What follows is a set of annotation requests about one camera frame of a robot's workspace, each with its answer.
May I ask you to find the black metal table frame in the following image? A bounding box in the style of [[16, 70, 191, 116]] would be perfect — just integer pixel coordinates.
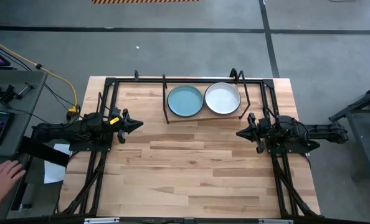
[[52, 70, 321, 218]]

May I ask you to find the person's hand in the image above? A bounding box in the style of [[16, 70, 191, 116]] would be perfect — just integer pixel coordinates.
[[0, 160, 26, 203]]

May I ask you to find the grey desk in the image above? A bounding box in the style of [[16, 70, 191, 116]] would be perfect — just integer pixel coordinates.
[[0, 70, 48, 158]]

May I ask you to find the white paper sheet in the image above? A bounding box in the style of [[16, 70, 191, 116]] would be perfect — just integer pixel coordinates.
[[44, 142, 71, 185]]

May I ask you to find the yellow cable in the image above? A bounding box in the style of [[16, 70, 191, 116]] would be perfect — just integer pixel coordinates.
[[0, 34, 80, 113]]

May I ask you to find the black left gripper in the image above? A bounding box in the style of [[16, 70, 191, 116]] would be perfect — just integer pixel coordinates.
[[103, 108, 144, 144]]

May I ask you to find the pale pink plate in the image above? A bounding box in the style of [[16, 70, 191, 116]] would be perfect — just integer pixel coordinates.
[[204, 82, 242, 116]]

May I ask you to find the light teal plate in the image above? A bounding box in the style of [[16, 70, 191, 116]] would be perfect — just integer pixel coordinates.
[[167, 84, 204, 118]]

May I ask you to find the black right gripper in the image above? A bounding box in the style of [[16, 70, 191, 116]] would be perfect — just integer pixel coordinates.
[[236, 112, 272, 154]]

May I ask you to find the black flat panel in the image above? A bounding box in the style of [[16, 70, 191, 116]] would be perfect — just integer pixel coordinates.
[[18, 136, 70, 167]]

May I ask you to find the silver metal bracket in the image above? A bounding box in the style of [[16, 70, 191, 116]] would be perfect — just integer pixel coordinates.
[[84, 217, 120, 224], [259, 218, 294, 224]]

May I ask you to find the black desk clamp mount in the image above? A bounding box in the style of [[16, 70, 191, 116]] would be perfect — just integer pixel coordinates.
[[0, 82, 36, 105]]

